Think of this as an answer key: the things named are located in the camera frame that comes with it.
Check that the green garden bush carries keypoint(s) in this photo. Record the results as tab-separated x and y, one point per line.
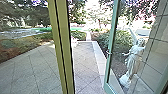
116	40

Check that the grey stone pillar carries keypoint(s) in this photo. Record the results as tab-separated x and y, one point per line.
155	56

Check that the green window frame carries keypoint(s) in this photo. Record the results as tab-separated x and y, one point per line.
61	50

